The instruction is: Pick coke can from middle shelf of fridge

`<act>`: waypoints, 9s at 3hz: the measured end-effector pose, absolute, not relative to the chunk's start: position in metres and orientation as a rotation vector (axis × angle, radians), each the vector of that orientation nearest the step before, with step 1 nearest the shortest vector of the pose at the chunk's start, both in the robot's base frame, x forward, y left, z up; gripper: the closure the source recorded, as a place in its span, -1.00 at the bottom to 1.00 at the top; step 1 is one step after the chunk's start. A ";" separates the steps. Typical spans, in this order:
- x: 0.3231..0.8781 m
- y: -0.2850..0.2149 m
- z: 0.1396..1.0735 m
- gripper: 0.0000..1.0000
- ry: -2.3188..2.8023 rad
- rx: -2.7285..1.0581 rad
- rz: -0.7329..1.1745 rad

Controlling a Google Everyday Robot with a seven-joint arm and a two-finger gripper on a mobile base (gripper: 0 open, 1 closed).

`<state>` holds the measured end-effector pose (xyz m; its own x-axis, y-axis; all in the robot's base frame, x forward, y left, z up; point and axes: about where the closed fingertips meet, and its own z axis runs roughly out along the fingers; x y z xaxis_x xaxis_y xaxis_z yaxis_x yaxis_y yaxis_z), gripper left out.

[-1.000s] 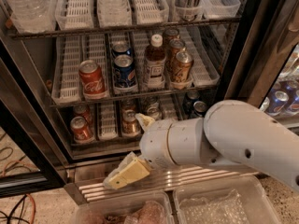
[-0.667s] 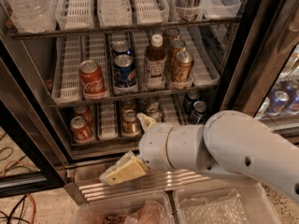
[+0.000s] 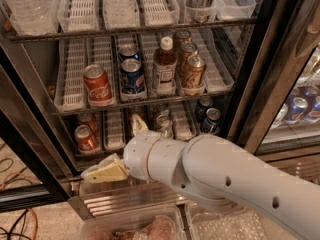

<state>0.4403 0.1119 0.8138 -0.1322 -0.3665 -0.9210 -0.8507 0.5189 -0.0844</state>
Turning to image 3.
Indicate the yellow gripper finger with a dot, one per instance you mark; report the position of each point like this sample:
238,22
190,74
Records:
110,169
138,125

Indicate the clear water bottle top left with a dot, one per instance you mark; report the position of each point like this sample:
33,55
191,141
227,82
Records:
34,17

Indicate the red coke can shelf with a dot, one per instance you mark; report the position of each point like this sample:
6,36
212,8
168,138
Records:
97,85

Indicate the orange soda can rear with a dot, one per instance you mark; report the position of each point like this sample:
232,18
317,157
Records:
181,36

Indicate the clear plastic bin left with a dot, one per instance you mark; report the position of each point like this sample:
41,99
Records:
102,227

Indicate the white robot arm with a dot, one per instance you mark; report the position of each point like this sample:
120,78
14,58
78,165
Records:
214,173

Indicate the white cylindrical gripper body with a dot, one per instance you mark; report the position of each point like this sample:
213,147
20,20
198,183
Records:
136,156

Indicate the blue pepsi can rear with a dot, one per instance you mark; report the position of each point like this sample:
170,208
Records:
128,52

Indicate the red coke can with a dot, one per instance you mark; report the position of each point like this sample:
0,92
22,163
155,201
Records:
88,119
86,139

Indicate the red coke can bottom front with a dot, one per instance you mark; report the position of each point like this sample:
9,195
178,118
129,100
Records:
86,139

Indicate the blue pepsi can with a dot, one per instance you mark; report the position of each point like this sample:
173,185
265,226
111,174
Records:
132,76
128,52

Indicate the orange soda can front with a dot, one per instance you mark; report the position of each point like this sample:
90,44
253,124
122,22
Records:
193,71

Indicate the blue can bottom rear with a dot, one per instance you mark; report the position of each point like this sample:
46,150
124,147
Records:
203,104

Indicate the blue can bottom front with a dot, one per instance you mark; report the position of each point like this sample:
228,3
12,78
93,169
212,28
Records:
211,120

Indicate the brown tea bottle white cap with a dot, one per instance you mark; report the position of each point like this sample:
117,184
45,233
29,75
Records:
164,65

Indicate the blue pepsi can front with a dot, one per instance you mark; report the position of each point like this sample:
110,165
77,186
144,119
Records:
132,76

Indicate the silver can bottom front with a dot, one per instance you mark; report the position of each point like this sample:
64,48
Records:
164,126

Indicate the clear plastic bin right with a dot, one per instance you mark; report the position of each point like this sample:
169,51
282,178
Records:
241,224

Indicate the orange soda can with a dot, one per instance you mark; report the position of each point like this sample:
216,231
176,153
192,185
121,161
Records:
181,36
186,49
193,71

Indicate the orange soda can middle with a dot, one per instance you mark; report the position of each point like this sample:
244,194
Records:
186,49

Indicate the blue can behind glass door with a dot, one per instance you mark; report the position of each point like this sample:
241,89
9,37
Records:
296,107

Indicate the plaid can top shelf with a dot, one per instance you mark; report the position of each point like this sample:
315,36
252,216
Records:
200,10

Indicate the red coke can bottom rear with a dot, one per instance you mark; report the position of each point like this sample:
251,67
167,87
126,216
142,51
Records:
88,119

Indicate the clear plastic bin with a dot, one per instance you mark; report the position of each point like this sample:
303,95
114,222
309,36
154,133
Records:
241,224
102,227

